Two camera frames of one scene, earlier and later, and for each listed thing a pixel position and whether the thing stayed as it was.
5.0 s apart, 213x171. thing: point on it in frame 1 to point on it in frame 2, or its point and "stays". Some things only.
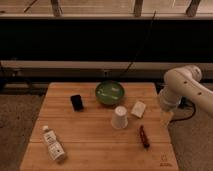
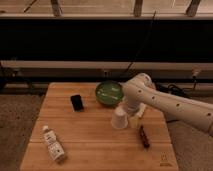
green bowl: [109, 93] stays
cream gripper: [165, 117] to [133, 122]
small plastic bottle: [55, 148] stays
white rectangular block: [138, 109] stays
